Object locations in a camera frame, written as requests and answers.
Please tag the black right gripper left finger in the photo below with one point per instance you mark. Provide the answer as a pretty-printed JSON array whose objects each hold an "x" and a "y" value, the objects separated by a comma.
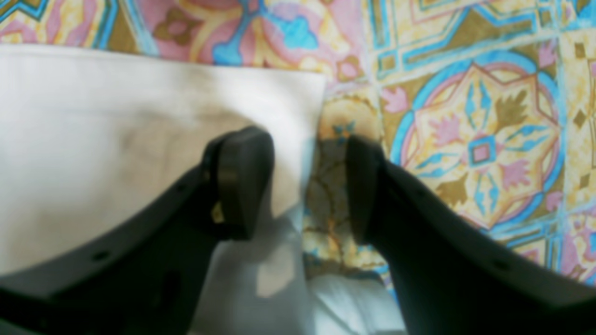
[{"x": 145, "y": 277}]

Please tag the patterned tablecloth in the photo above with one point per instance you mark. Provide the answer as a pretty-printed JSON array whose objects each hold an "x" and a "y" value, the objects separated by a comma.
[{"x": 490, "y": 102}]

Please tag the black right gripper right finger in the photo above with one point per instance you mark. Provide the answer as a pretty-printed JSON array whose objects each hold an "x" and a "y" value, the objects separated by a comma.
[{"x": 449, "y": 278}]

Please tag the white printed T-shirt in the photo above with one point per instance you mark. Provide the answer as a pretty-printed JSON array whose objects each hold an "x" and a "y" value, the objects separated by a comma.
[{"x": 89, "y": 138}]

